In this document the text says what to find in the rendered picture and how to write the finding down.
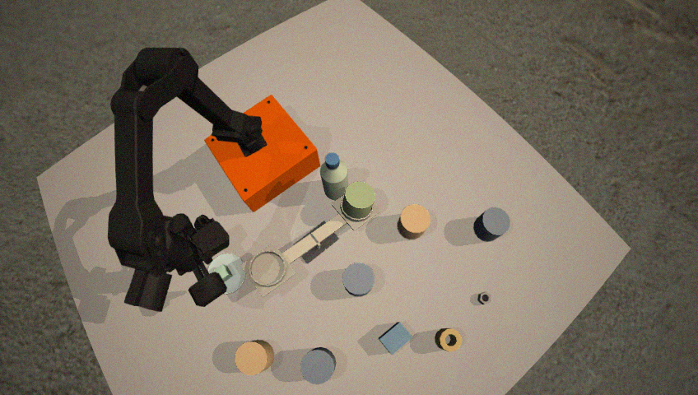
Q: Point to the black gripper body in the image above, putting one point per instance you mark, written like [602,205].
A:
[210,285]

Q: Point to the grey hex nut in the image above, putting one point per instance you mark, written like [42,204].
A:
[484,298]

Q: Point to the grey cylinder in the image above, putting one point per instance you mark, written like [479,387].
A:
[318,365]
[358,279]
[491,224]

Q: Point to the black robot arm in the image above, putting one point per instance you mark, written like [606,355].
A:
[137,229]

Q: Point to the pale green block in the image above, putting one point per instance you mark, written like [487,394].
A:
[224,272]

